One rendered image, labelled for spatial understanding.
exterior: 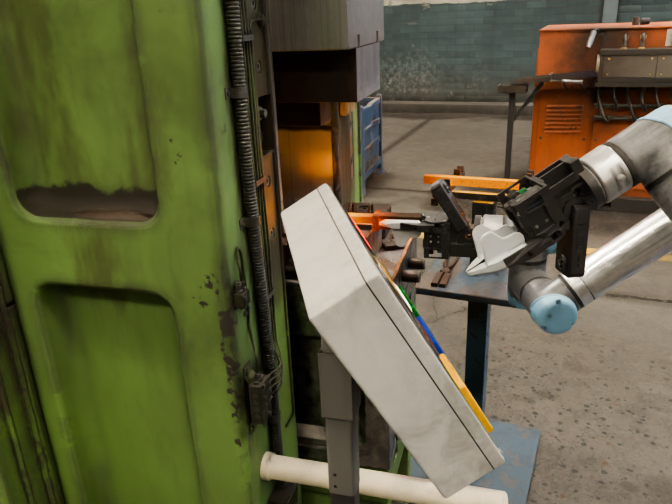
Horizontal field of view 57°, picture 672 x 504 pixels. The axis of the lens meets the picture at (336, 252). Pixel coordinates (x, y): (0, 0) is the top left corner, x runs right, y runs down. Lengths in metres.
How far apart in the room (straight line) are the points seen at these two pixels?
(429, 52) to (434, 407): 8.48
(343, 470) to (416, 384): 0.29
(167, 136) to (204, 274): 0.22
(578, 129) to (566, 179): 3.89
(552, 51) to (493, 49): 4.16
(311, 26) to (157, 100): 0.32
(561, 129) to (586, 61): 0.48
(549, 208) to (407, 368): 0.37
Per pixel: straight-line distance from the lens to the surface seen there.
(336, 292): 0.59
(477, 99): 8.97
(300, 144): 1.60
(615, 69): 4.61
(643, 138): 0.96
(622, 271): 1.24
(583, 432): 2.45
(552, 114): 4.79
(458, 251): 1.33
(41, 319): 1.25
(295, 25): 1.14
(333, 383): 0.81
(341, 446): 0.87
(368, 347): 0.61
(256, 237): 1.04
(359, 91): 1.18
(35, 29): 1.14
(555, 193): 0.92
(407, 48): 9.12
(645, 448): 2.45
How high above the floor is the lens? 1.43
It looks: 21 degrees down
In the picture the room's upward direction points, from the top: 2 degrees counter-clockwise
